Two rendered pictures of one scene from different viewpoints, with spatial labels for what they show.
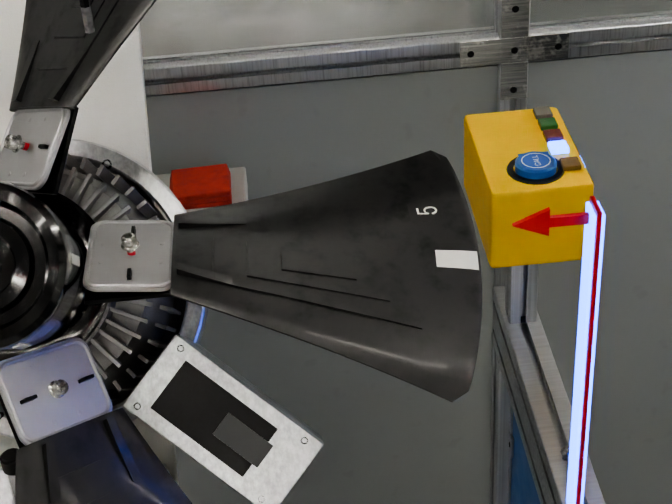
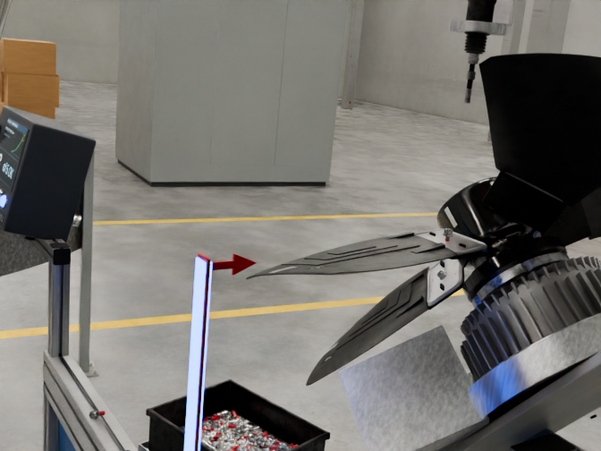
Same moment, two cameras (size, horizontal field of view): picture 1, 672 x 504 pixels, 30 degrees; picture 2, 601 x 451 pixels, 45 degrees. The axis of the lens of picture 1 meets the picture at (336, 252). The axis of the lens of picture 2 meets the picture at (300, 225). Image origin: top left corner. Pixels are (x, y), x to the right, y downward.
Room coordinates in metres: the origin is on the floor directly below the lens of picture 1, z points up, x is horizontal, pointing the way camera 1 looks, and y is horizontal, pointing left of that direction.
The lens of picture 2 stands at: (1.44, -0.49, 1.41)
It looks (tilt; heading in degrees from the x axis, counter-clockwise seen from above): 14 degrees down; 149
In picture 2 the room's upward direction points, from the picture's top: 5 degrees clockwise
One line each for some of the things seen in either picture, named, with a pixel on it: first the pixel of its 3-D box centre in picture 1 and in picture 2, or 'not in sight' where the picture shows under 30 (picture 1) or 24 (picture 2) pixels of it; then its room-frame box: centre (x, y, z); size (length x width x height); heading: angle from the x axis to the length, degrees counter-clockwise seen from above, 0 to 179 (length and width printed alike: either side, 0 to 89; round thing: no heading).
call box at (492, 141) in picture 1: (524, 189); not in sight; (1.07, -0.20, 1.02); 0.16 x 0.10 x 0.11; 2
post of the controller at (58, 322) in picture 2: not in sight; (58, 300); (0.24, -0.23, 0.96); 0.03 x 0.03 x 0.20; 2
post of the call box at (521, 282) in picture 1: (521, 269); not in sight; (1.07, -0.20, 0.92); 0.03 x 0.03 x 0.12; 2
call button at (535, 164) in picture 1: (535, 166); not in sight; (1.02, -0.20, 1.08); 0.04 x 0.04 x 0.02
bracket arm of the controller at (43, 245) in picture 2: not in sight; (45, 238); (0.14, -0.23, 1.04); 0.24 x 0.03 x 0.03; 2
